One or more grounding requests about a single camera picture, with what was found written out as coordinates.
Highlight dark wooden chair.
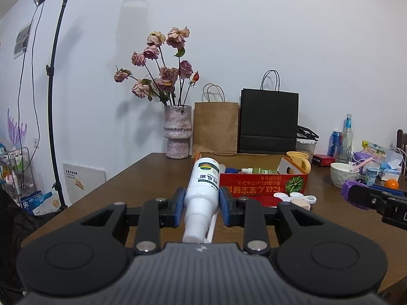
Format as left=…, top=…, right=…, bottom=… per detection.
left=396, top=129, right=407, bottom=175

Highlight colourful snack bag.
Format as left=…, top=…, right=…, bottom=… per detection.
left=361, top=140, right=386, bottom=156

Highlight yellow mug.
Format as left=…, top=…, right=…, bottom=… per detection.
left=286, top=151, right=311, bottom=174

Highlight wall poster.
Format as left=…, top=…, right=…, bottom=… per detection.
left=13, top=22, right=34, bottom=59

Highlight clear plastic bag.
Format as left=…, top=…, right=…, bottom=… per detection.
left=380, top=148, right=403, bottom=169

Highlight blue white packet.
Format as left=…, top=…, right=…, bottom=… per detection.
left=20, top=190, right=62, bottom=216

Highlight pink speckled vase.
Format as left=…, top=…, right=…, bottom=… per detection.
left=164, top=105, right=192, bottom=159

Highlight dried pink roses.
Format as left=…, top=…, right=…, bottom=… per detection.
left=114, top=27, right=200, bottom=106

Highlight peach round compact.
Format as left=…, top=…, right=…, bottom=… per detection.
left=290, top=199, right=311, bottom=212

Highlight pink spoon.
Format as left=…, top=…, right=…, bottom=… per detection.
left=349, top=158, right=372, bottom=172

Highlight black paper bag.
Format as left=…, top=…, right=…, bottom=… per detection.
left=238, top=70, right=299, bottom=155

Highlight black mesh fabric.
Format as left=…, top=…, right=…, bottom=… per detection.
left=0, top=191, right=48, bottom=305

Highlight blue white tissue box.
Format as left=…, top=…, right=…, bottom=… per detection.
left=380, top=162, right=402, bottom=181

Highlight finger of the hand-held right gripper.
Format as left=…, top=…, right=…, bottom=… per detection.
left=373, top=187, right=407, bottom=197
left=348, top=184, right=388, bottom=211

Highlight purple pouch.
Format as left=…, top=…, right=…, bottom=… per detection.
left=353, top=151, right=374, bottom=163

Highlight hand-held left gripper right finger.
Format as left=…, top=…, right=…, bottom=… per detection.
left=219, top=186, right=331, bottom=256

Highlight purple plastic object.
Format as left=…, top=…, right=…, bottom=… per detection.
left=341, top=180, right=371, bottom=211

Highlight brown paper bag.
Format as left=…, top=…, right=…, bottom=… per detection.
left=192, top=83, right=240, bottom=158

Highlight red cardboard box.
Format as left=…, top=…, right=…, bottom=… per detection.
left=194, top=152, right=310, bottom=207

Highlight blue soda can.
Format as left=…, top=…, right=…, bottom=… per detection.
left=327, top=130, right=343, bottom=157

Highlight black light cable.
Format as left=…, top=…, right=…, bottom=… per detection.
left=17, top=5, right=43, bottom=191

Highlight white spray bottle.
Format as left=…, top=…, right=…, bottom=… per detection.
left=182, top=158, right=221, bottom=245

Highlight long white case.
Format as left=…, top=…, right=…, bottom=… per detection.
left=206, top=212, right=220, bottom=245

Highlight wire storage rack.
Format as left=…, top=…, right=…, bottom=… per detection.
left=0, top=146, right=31, bottom=197

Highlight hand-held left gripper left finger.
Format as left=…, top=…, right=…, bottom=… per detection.
left=76, top=187, right=186, bottom=256

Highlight green spray bottle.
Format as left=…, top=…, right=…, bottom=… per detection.
left=241, top=167, right=278, bottom=175

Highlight clear container black lid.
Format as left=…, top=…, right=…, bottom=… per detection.
left=296, top=125, right=319, bottom=156

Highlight white ceramic bowl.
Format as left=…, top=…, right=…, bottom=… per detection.
left=330, top=163, right=360, bottom=188

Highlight small dark red box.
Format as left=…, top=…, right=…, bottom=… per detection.
left=312, top=154, right=336, bottom=166

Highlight clear glass bottle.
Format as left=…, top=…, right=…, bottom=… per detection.
left=341, top=113, right=354, bottom=162

